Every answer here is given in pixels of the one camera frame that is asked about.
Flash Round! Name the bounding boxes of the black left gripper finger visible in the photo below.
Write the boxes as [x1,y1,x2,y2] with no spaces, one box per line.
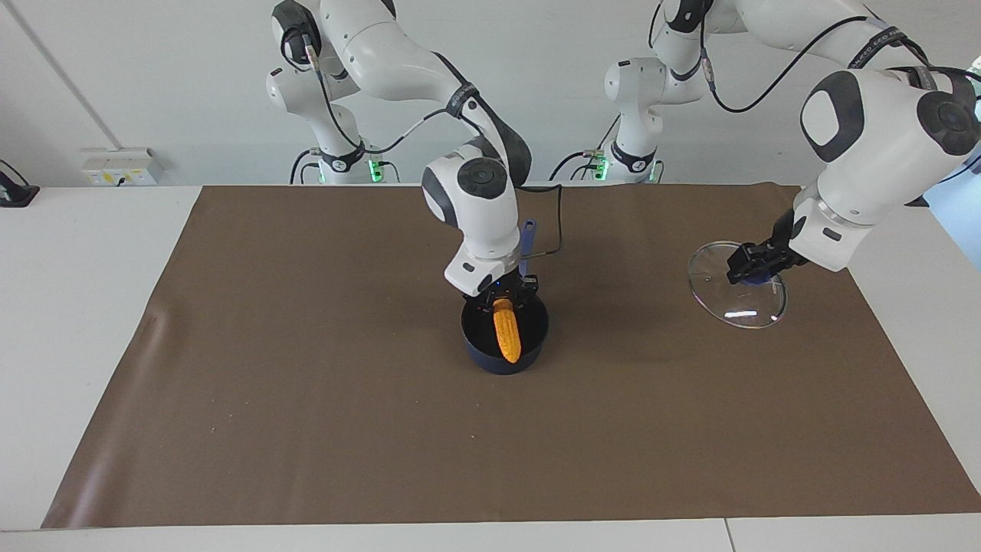
[755,239,798,278]
[727,244,763,284]

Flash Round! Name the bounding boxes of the glass lid purple knob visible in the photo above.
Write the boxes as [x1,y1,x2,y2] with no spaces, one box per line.
[687,241,789,329]

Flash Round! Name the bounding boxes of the yellow corn cob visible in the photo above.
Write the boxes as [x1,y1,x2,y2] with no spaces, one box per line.
[491,298,523,364]

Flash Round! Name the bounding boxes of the brown table mat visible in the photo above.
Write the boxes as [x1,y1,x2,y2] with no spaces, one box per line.
[42,184,981,530]

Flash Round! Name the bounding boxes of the black desk object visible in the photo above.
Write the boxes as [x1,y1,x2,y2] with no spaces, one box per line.
[0,159,40,208]

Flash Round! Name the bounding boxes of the black pot purple handle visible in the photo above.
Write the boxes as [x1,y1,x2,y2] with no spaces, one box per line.
[461,220,550,376]

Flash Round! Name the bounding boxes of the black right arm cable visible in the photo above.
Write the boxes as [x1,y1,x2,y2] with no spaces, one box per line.
[303,38,564,258]

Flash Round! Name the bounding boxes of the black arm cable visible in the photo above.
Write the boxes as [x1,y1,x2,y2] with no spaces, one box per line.
[303,38,564,258]
[699,15,981,116]

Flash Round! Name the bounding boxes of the black left base cable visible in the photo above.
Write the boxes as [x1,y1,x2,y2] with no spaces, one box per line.
[548,146,608,182]

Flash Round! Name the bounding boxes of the black base cable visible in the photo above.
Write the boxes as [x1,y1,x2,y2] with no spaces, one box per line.
[289,148,324,186]
[548,146,608,182]

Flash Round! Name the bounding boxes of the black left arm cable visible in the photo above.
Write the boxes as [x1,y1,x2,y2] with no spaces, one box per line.
[699,15,981,116]

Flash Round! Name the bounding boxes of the black right base cable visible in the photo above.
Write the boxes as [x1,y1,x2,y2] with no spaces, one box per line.
[289,148,324,186]

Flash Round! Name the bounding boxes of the white wall socket box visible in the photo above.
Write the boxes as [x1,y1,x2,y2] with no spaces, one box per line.
[82,148,164,186]

